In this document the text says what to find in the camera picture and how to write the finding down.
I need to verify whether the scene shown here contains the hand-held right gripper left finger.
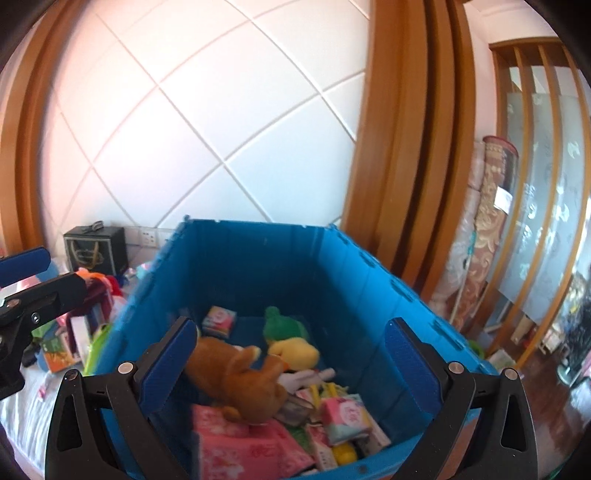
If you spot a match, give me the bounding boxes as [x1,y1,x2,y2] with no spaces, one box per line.
[44,316,198,480]

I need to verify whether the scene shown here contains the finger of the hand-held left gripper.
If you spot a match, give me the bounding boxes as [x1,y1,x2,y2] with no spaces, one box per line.
[0,247,51,289]
[0,272,88,329]

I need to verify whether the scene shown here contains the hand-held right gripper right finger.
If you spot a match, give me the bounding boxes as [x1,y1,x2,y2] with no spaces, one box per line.
[384,316,539,480]

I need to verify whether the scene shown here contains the brown teddy bear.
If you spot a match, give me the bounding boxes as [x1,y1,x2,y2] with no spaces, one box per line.
[185,336,289,425]

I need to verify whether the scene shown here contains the blue plastic crate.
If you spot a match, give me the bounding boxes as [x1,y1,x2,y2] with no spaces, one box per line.
[83,217,499,480]

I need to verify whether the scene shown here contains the white cardboard box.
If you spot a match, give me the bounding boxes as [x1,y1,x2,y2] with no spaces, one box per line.
[69,316,93,361]

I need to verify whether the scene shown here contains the black gift box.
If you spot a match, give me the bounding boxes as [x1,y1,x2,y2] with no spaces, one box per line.
[63,222,127,278]

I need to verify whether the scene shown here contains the small pink tissue pack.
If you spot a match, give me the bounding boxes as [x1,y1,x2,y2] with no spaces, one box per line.
[202,306,238,340]

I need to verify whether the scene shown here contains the pastel pink yellow tissue pack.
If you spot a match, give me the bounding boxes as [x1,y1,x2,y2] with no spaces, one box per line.
[321,394,372,446]

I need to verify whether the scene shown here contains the pink floral tissue pack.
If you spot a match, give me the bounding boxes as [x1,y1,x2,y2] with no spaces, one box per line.
[191,404,252,478]

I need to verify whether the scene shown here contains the white plush toy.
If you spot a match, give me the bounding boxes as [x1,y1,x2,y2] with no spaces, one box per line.
[279,368,335,387]

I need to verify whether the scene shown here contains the green yellow plush toy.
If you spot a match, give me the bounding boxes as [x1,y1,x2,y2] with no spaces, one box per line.
[263,306,321,370]

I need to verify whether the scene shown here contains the small white carton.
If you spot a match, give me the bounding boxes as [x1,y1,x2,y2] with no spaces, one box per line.
[305,425,338,472]

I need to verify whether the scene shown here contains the floral rolled carpet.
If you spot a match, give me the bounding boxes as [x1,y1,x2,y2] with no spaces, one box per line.
[462,136,520,333]

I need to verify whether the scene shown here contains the wooden slat glass partition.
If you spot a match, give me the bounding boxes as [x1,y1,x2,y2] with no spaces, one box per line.
[489,37,591,370]

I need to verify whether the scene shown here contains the wooden wall trim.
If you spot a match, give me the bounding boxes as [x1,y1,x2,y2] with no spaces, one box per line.
[0,0,100,259]

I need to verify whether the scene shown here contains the wooden door frame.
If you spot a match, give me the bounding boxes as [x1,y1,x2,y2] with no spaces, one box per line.
[341,0,492,319]

